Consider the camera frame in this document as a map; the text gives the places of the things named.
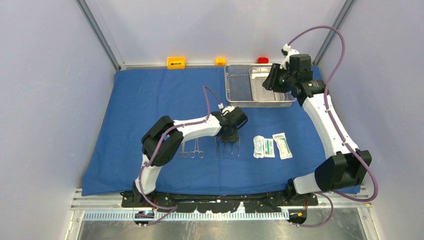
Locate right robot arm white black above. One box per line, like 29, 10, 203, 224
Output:
262, 50, 372, 205

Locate aluminium frame rail right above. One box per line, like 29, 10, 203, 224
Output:
312, 0, 357, 66

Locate red toy block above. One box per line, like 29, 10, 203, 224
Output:
256, 56, 269, 64

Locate green white sterile packet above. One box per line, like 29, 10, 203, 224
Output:
262, 138, 275, 158

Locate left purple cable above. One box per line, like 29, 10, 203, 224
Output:
137, 85, 223, 227

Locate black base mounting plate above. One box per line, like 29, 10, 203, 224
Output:
120, 190, 318, 214

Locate purple cable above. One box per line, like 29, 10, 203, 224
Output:
286, 25, 379, 229
137, 85, 223, 227

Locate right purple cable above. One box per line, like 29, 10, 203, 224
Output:
286, 25, 379, 229

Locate wire mesh steel tray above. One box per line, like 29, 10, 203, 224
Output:
224, 64, 296, 108

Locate aluminium front rail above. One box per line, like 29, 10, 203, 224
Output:
70, 189, 372, 221

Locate blue surgical wrap cloth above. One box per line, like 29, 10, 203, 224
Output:
81, 65, 363, 197

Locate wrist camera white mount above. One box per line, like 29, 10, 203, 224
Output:
218, 103, 235, 115
280, 44, 300, 70

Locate steel hemostat ring handles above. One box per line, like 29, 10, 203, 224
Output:
188, 138, 205, 159

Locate yellow toy block large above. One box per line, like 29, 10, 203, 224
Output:
166, 56, 186, 70

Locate steel forceps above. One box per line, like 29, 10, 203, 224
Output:
214, 136, 220, 157

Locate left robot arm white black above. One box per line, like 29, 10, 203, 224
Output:
133, 106, 248, 207

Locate pointed steel tweezers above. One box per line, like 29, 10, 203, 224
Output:
236, 137, 241, 157

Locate small orange toy block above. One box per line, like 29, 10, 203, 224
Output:
214, 57, 227, 66

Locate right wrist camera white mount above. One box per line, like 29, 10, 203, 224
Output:
280, 44, 300, 70

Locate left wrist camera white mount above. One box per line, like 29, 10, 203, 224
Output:
218, 103, 235, 115

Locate white gauze roll packet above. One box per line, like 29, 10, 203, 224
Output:
253, 135, 265, 159

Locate aluminium frame post left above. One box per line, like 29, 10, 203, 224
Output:
75, 0, 122, 71

